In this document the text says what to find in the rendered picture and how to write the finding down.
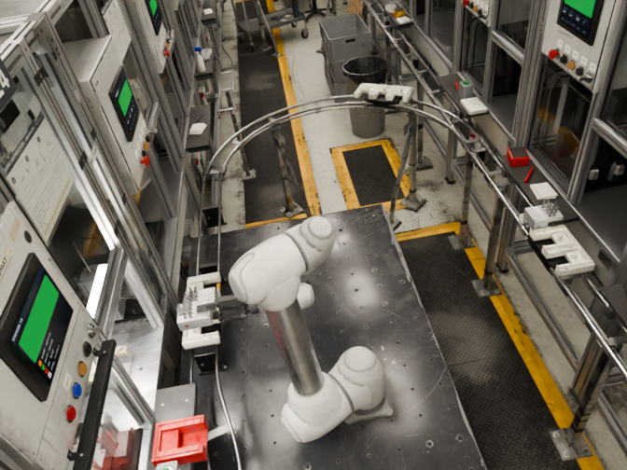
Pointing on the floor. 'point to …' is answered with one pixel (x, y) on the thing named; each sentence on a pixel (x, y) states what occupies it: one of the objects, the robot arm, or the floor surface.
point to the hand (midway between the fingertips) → (206, 311)
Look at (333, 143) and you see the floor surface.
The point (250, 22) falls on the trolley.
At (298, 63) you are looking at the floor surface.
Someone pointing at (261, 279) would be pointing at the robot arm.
